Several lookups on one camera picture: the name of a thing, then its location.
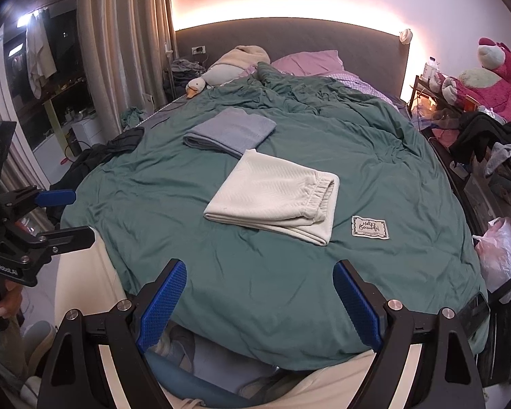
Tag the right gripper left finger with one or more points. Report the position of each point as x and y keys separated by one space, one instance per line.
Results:
x=74 y=376

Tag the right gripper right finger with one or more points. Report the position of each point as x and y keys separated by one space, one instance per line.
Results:
x=445 y=375

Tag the left hand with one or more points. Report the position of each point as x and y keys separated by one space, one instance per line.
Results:
x=10 y=304

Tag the white plastic bag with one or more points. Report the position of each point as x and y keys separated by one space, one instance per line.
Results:
x=494 y=251

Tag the dark clothes pile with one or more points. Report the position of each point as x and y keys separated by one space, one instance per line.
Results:
x=98 y=154

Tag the white fabric label patch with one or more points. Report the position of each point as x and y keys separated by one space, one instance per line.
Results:
x=369 y=228

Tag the black clothes on rack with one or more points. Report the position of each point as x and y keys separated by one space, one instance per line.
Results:
x=478 y=132

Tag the folded grey garment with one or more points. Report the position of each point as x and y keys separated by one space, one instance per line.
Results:
x=232 y=131

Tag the green duvet cover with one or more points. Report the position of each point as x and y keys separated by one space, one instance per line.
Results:
x=267 y=295

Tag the beige curtain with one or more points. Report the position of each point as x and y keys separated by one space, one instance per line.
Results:
x=126 y=46

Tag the black metal shelf rack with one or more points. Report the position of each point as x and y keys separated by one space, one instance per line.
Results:
x=480 y=205

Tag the pink plush bear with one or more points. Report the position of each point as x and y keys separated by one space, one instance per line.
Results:
x=488 y=85

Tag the white duck plush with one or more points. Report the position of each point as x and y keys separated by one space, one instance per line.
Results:
x=233 y=64

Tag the plastic bottle on shelf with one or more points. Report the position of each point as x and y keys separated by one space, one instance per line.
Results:
x=430 y=69

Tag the grey upholstered headboard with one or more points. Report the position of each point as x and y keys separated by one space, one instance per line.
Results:
x=377 y=57

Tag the pink pillow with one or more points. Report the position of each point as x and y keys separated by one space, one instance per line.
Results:
x=307 y=64

